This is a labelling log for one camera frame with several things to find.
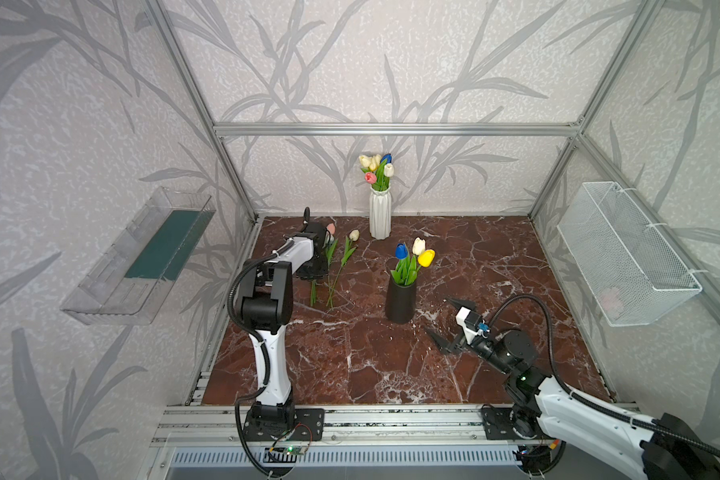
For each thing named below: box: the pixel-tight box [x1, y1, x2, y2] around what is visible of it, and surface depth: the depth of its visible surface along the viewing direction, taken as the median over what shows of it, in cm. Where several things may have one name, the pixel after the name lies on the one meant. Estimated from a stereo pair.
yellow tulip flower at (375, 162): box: [370, 154, 382, 172], surface depth 95 cm
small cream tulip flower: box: [326, 229, 360, 306], surface depth 110 cm
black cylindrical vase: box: [385, 270, 417, 325], surface depth 86 cm
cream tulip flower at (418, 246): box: [412, 237, 426, 256], surface depth 75 cm
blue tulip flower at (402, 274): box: [390, 243, 410, 286], surface depth 80 cm
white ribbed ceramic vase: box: [369, 186, 392, 240], surface depth 106 cm
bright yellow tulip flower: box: [416, 249, 436, 272], surface depth 72 cm
